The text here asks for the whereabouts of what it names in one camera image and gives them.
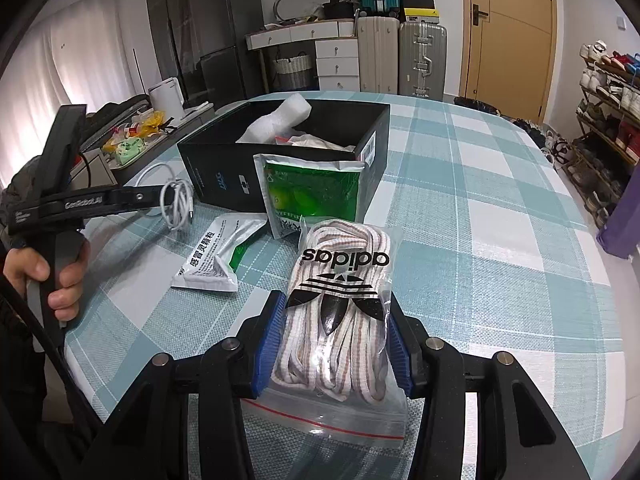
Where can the silver suitcase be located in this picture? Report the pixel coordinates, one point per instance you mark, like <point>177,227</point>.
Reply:
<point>422,60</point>

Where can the grey low cabinet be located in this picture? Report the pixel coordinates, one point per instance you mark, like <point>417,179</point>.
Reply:
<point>97,170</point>

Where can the rows of shoes on rack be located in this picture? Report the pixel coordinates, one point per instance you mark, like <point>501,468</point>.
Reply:
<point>595,55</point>

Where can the chrome oval frame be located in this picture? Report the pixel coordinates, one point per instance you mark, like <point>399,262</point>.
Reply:
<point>278,7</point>

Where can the grey refrigerator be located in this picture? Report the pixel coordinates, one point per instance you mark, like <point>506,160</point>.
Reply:
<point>225,25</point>

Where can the white wardrobe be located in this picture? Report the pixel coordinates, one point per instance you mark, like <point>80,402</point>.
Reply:
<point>135,35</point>

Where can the white desk with drawers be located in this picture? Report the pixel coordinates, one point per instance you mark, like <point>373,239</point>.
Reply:
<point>337,65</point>

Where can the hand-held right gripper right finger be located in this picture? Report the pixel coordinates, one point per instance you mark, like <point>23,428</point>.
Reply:
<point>402,355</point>

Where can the bag of striped shoelaces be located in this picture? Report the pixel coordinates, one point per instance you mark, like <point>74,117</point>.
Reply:
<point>340,270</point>

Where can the white foam sheet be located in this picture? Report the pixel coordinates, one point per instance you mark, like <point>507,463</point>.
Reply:
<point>280,115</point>

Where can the black bag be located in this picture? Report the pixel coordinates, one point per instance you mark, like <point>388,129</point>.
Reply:
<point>107,115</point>

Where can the white appliance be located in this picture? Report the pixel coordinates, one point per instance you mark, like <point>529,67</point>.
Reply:
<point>165,95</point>

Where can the shoe rack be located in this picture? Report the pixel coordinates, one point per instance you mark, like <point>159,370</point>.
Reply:
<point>607,132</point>

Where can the checked tablecloth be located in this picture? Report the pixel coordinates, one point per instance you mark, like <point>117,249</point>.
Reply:
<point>500,260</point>

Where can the green white medicine pouch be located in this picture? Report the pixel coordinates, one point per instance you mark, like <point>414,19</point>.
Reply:
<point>205,265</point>

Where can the green white box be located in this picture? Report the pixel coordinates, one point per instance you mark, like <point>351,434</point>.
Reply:
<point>129,152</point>

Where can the purple cloth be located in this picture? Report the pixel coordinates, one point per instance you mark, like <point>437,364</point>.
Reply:
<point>622,225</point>

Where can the yellow plastic bag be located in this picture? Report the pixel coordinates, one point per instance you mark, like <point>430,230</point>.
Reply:
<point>154,121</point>

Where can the white curtain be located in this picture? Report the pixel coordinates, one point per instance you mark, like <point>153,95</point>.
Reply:
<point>65,70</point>

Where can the person's left hand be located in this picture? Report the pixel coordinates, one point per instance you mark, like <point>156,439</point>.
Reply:
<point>25,265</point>

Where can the black cardboard box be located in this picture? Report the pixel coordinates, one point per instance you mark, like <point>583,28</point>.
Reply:
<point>210,170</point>

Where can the black yellow shoe box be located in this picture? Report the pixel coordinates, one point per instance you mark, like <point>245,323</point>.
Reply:
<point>420,15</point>

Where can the beige suitcase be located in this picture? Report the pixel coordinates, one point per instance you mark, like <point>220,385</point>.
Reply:
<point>377,55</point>

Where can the shoes on floor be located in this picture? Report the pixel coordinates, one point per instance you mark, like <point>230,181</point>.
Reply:
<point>555,147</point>

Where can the dark tall wardrobe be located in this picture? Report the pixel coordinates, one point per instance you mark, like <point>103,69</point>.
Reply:
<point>170,25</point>

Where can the wooden door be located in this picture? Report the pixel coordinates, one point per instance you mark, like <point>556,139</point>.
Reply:
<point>510,50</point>

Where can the woven basket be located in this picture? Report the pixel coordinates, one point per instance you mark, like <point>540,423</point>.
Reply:
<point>292,72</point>

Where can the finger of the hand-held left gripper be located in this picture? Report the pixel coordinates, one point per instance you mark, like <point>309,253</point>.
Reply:
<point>140,197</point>

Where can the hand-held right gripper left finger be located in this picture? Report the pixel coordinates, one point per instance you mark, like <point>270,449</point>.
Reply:
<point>267,350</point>

